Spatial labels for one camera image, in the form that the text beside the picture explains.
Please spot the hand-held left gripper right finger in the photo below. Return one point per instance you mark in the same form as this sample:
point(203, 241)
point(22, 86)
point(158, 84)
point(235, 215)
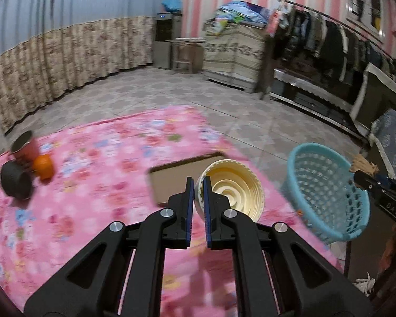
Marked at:
point(207, 211)

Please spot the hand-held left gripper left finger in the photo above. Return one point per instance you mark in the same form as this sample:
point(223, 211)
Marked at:
point(190, 211)

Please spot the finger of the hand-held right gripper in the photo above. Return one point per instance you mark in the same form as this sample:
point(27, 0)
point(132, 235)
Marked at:
point(373, 181)

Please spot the cream plastic lid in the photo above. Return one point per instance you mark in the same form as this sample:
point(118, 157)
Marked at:
point(237, 191)

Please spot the blue plastic basket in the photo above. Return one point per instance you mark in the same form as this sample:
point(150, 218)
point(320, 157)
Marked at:
point(320, 191)

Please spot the brown tray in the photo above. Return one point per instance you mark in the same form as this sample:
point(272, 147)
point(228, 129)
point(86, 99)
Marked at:
point(175, 178)

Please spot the blue patterned cushion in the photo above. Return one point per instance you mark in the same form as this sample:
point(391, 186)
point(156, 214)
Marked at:
point(394, 138)

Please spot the white rag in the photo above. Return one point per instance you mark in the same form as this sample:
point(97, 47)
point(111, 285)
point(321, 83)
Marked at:
point(364, 284)

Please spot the pink floral blanket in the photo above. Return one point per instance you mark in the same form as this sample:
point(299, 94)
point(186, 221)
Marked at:
point(95, 171)

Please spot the low bench with lace cover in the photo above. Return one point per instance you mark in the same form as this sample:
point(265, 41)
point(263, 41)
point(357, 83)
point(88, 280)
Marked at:
point(310, 99)

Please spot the clothes rack with dark clothes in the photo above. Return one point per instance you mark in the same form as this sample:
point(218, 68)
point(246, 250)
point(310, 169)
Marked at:
point(333, 46)

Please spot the tangerine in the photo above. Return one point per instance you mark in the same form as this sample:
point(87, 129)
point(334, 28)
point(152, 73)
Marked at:
point(43, 167)

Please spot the small wooden stool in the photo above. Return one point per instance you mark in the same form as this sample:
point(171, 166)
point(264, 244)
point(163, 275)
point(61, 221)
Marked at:
point(186, 54)

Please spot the cloth-covered cabinet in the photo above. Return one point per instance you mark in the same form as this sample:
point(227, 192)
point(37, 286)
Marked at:
point(234, 56)

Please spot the grey water dispenser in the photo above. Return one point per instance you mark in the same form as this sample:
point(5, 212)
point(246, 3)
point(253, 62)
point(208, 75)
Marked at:
point(166, 43)

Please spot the black ribbed speaker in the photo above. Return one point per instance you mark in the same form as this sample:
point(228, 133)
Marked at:
point(16, 181)

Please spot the pink metal mug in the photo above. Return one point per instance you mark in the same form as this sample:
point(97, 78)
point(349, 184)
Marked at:
point(24, 147)

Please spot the floral beige curtain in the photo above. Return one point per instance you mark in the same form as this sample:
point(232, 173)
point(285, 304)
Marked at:
point(69, 62)

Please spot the pile of folded clothes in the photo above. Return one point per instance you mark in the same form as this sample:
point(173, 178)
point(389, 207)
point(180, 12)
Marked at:
point(242, 13)

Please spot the blue plastic bag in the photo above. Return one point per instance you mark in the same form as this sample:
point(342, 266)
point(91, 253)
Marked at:
point(172, 3)

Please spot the framed wall picture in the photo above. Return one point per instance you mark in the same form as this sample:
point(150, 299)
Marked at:
point(366, 3)

